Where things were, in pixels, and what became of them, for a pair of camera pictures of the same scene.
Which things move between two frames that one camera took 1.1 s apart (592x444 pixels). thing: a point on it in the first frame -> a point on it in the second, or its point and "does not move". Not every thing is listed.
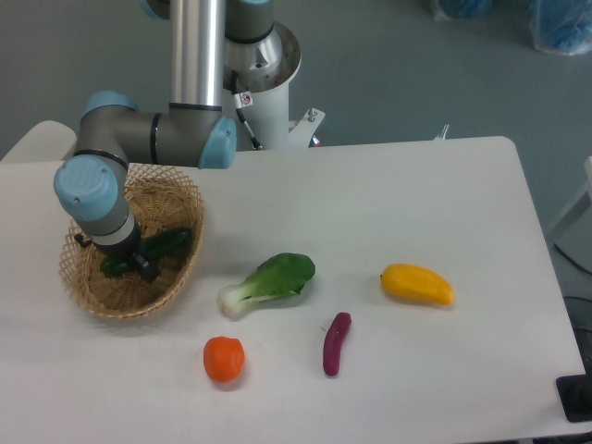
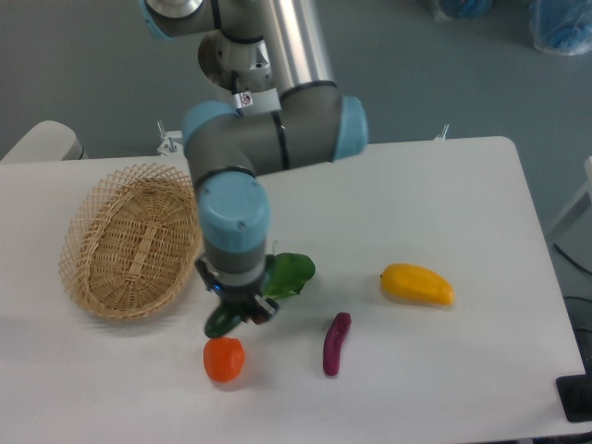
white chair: x=48 y=141 does not move
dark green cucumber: x=154 y=247 -> x=222 y=320
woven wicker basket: x=159 y=201 does not move
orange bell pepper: x=223 y=358 does not move
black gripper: x=118 y=252 -> x=235 y=296
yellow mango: x=418 y=284 does not move
